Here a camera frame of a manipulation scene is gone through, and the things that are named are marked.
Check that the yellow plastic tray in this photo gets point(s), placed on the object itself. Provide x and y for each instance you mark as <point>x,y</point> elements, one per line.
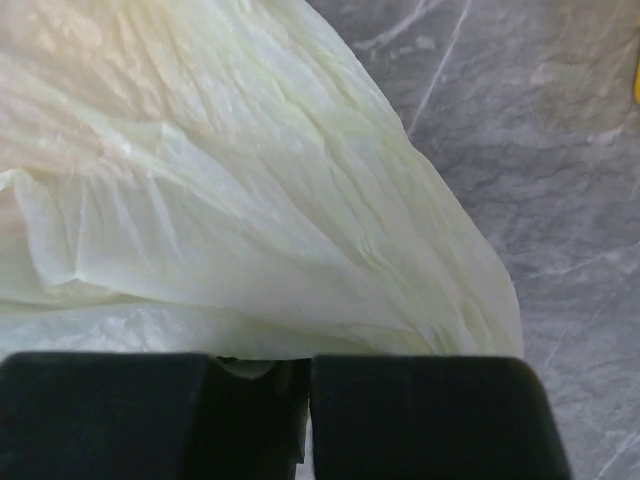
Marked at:
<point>636,82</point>

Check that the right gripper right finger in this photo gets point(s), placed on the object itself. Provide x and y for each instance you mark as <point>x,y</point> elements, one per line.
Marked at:
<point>455,417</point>

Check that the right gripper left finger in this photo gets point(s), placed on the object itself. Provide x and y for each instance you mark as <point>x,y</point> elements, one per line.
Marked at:
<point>151,416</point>

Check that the pale green plastic bag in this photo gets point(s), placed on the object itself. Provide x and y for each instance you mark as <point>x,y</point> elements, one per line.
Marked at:
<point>224,177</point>

